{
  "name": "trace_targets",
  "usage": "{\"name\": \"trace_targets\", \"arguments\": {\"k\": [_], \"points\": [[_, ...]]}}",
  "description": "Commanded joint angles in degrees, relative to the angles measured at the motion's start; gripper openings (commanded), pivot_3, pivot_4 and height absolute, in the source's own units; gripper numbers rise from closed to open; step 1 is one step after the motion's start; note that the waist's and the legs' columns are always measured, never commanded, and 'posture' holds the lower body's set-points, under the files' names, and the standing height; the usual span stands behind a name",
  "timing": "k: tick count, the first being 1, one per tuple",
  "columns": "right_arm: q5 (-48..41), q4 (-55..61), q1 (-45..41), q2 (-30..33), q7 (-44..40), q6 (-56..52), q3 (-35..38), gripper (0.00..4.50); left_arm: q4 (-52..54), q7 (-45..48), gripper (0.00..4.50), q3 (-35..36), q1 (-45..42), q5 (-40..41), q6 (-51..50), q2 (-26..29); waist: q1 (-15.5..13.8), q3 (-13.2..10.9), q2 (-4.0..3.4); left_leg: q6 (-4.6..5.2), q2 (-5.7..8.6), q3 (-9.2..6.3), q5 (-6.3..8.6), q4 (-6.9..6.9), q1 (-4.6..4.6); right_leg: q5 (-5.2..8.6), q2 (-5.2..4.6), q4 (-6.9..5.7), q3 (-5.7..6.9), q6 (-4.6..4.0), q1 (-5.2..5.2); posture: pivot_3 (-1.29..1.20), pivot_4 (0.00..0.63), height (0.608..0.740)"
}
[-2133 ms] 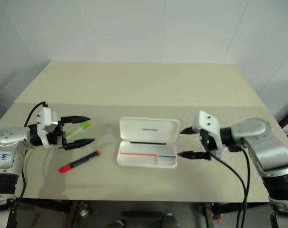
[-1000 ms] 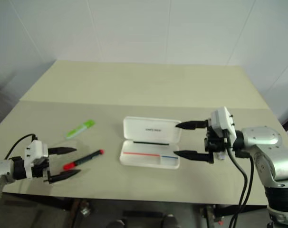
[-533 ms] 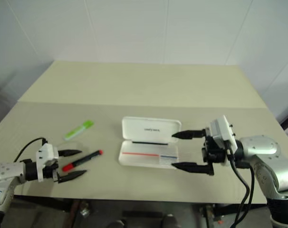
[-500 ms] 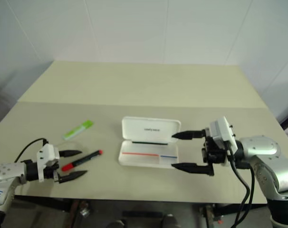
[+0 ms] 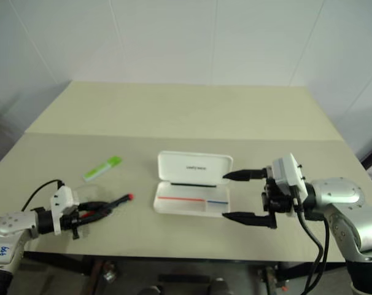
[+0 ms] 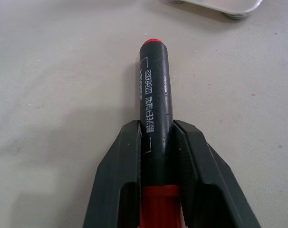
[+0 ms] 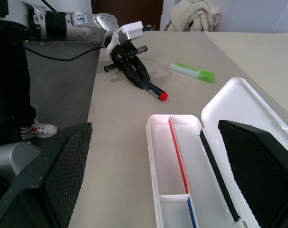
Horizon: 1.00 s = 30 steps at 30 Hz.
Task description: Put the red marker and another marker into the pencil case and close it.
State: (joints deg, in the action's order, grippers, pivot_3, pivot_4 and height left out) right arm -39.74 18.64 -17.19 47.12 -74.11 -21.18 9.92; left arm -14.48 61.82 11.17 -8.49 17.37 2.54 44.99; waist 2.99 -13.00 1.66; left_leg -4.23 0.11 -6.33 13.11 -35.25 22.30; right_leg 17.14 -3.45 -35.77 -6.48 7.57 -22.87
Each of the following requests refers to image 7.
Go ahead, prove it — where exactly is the person in black trousers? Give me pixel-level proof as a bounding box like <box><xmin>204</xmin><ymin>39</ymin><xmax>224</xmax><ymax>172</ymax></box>
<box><xmin>0</xmin><ymin>0</ymin><xmax>38</xmax><ymax>149</ymax></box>

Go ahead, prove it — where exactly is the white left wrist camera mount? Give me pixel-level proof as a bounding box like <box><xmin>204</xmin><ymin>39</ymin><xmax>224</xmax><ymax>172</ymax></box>
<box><xmin>105</xmin><ymin>20</ymin><xmax>144</xmax><ymax>59</ymax></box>

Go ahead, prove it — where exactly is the black marker with red cap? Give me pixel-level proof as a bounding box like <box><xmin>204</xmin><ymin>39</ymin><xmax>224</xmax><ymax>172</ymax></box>
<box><xmin>140</xmin><ymin>79</ymin><xmax>169</xmax><ymax>102</ymax></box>

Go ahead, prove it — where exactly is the green highlighter marker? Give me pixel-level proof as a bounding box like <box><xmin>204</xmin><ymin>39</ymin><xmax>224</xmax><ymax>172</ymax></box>
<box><xmin>170</xmin><ymin>62</ymin><xmax>216</xmax><ymax>84</ymax></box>

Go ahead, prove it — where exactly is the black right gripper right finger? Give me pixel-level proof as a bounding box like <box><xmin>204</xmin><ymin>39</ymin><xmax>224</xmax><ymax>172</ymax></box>
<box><xmin>217</xmin><ymin>120</ymin><xmax>288</xmax><ymax>228</ymax></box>

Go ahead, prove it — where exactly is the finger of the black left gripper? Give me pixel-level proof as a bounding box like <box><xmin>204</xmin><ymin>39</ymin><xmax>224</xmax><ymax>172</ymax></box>
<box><xmin>131</xmin><ymin>56</ymin><xmax>151</xmax><ymax>82</ymax></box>
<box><xmin>119</xmin><ymin>59</ymin><xmax>145</xmax><ymax>90</ymax></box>

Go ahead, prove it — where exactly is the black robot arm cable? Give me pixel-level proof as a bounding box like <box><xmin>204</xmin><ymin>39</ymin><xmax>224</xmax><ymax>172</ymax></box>
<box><xmin>23</xmin><ymin>44</ymin><xmax>102</xmax><ymax>62</ymax></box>

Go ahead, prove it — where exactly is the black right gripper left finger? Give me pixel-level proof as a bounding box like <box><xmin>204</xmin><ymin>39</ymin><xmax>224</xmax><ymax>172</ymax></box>
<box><xmin>0</xmin><ymin>122</ymin><xmax>93</xmax><ymax>228</ymax></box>

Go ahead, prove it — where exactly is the white and red sneaker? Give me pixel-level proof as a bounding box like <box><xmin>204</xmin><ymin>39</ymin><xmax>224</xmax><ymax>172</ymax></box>
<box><xmin>20</xmin><ymin>116</ymin><xmax>58</xmax><ymax>140</ymax></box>

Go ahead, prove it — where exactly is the beige jacket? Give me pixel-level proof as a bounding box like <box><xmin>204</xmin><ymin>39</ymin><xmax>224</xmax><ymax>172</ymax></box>
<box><xmin>163</xmin><ymin>0</ymin><xmax>222</xmax><ymax>32</ymax></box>

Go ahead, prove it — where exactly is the silver robot body joint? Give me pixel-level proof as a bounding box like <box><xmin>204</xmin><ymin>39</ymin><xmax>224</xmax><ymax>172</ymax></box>
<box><xmin>0</xmin><ymin>142</ymin><xmax>43</xmax><ymax>184</ymax></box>

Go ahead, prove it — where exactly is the white plastic pencil case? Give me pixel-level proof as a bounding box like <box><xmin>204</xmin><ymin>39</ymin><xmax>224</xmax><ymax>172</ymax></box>
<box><xmin>145</xmin><ymin>77</ymin><xmax>288</xmax><ymax>228</ymax></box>

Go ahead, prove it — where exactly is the dark brown door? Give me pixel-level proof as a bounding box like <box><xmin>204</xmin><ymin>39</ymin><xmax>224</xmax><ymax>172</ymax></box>
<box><xmin>91</xmin><ymin>0</ymin><xmax>164</xmax><ymax>31</ymax></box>

